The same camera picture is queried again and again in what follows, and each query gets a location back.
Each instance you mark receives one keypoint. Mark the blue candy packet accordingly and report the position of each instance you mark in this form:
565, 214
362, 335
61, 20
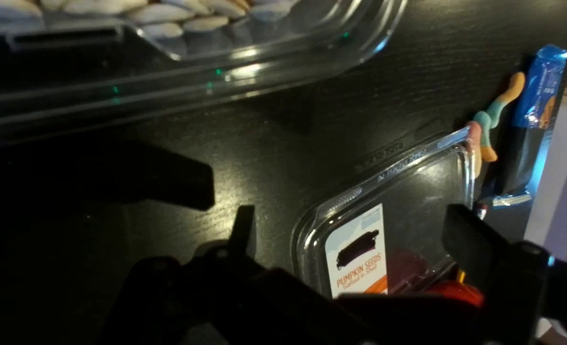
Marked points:
543, 84

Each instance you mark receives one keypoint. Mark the transparent bowl with seeds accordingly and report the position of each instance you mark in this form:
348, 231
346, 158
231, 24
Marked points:
170, 40

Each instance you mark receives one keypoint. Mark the gummy worm candy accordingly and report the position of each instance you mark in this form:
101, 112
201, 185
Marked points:
492, 118
486, 147

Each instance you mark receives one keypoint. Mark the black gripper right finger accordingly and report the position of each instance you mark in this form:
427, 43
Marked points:
478, 252

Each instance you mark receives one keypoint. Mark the transparent lid with label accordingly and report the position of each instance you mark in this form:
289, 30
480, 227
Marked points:
419, 199

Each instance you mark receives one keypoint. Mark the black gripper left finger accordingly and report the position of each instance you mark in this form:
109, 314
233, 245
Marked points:
243, 231

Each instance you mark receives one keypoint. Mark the red bowl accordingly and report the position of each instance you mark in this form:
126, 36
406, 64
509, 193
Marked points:
453, 293

